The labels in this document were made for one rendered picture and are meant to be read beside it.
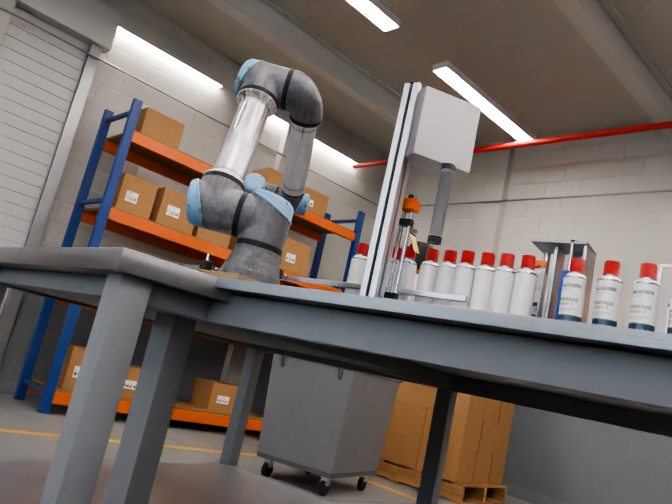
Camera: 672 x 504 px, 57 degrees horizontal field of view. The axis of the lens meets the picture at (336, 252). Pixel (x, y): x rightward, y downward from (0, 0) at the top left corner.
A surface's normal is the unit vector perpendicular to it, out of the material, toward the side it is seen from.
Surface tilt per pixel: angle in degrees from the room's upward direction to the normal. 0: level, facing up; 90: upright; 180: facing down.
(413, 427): 90
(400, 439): 90
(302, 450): 93
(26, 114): 90
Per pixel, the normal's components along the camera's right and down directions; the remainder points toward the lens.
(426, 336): -0.54, -0.29
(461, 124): 0.35, -0.11
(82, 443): 0.69, 0.00
